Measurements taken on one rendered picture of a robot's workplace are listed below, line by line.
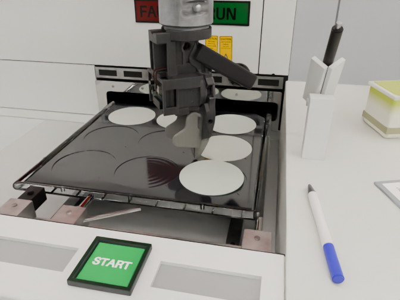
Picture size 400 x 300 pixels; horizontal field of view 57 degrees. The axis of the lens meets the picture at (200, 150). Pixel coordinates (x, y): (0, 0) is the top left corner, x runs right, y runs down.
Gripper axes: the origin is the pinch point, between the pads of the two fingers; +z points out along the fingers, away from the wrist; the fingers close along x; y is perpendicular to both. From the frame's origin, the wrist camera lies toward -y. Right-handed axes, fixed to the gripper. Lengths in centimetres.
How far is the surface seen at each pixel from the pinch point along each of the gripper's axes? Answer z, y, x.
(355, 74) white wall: 33, -149, -108
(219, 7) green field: -19.5, -14.2, -21.9
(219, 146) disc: 1.6, -4.9, -2.5
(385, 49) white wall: 18, -160, -100
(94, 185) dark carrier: 1.6, 17.8, 1.2
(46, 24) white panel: -15, 19, -46
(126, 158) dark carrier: 1.6, 11.4, -5.1
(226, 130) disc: 1.6, -9.5, -8.4
